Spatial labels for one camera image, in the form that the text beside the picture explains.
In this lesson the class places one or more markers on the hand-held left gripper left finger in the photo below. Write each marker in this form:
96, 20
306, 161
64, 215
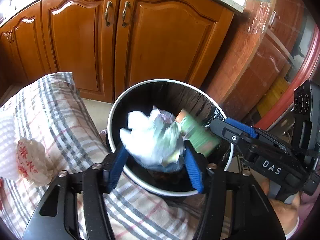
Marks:
117, 167

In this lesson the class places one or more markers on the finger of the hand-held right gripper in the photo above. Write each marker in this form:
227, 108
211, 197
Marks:
227, 132
242, 127

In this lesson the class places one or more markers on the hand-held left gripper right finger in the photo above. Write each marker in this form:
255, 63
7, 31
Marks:
193, 170

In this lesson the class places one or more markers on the green packet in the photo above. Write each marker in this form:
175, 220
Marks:
197, 135

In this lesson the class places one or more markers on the white plastic bag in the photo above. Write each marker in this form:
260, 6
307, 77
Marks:
150, 140

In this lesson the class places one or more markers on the white bin with black liner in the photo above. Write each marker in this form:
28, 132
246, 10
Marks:
162, 97

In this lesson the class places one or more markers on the person's right forearm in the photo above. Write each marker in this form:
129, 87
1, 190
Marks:
310, 205

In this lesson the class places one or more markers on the person's right hand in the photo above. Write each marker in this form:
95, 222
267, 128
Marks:
285, 212

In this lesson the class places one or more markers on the yellow box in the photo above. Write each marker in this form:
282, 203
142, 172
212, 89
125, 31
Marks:
272, 95

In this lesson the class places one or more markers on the plaid tablecloth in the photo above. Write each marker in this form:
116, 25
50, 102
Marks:
62, 120

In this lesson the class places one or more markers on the wooden glass door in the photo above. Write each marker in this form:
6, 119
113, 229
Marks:
250, 55

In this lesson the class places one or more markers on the white paper bag red print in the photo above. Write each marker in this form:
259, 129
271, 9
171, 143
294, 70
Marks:
37, 160

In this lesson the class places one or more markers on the wooden lower kitchen cabinets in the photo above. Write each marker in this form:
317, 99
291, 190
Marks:
162, 42

